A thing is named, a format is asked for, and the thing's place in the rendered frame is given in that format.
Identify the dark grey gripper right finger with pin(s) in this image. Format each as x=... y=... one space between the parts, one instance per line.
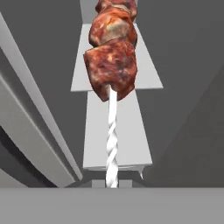
x=126 y=181

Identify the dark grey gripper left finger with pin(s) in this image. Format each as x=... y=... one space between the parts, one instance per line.
x=94 y=181

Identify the kebab skewer with grilled meat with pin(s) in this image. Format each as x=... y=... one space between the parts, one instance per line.
x=112 y=67

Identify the grey freezer door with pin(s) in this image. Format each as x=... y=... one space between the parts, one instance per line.
x=27 y=128

